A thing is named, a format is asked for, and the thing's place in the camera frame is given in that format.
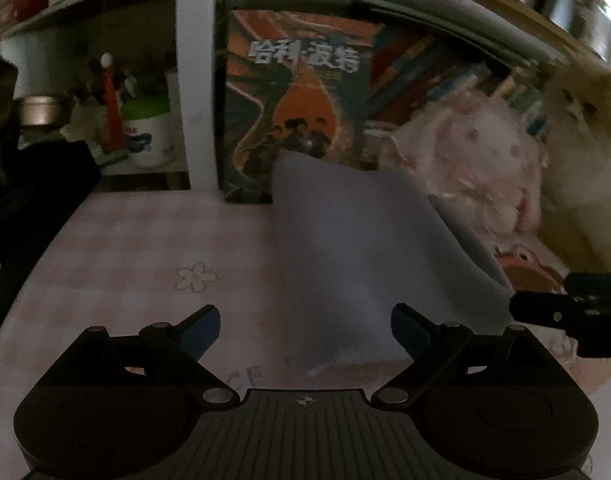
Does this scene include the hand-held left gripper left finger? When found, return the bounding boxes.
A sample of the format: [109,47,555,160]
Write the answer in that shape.
[40,304,239,408]

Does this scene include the black bag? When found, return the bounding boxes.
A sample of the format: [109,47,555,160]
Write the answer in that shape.
[0,140,102,261]

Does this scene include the metal bowl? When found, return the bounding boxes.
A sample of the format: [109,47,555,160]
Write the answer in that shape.
[18,96,71,127]

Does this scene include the white shelving unit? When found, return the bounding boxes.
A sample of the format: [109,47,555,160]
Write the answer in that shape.
[0,0,224,191]

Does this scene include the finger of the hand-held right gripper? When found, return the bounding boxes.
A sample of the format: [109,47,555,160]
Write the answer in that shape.
[565,273,611,304]
[509,291,611,333]

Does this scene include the row of colourful books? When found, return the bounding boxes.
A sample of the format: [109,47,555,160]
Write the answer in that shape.
[368,25,551,138]

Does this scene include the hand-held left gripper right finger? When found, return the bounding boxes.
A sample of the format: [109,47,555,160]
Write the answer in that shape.
[370,302,569,408]

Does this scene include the dark illustrated book box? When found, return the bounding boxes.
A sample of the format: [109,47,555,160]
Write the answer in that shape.
[222,7,386,205]

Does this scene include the fluffy cream cat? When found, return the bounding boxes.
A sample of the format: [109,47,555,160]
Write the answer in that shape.
[538,62,611,276]

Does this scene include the lavender and beige sweater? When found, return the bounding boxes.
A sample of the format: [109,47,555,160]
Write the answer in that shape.
[272,152,516,376]

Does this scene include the white tub with green lid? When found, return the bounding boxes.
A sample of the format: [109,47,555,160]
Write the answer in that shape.
[120,95,179,168]

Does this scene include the pink and white plush bunny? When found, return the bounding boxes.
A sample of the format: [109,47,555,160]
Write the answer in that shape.
[380,97,549,238]

